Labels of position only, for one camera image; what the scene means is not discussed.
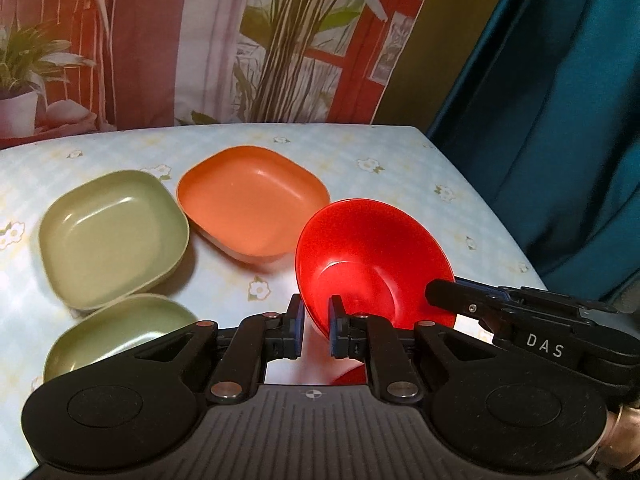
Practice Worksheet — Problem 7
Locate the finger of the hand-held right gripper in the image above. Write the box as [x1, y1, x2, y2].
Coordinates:
[424, 279, 507, 322]
[452, 277, 512, 302]

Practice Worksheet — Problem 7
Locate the green square bowl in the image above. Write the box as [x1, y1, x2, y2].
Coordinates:
[38, 169, 191, 310]
[42, 294, 201, 383]

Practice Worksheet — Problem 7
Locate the floral light blue tablecloth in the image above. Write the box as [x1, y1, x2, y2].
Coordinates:
[0, 124, 550, 471]

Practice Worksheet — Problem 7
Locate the teal curtain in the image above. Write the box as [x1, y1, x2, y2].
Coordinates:
[425, 0, 640, 306]

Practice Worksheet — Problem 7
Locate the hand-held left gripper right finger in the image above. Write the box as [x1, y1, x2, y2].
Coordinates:
[327, 295, 453, 406]

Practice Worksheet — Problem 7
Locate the orange square bowl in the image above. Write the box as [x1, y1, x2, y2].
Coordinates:
[176, 145, 332, 264]

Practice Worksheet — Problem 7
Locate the plant printed wall cloth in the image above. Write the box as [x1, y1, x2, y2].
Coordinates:
[0, 0, 441, 138]

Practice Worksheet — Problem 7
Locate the red round bowl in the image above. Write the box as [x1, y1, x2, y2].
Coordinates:
[295, 198, 457, 386]

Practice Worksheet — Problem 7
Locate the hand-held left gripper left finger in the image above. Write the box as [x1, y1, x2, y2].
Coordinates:
[134, 294, 306, 406]

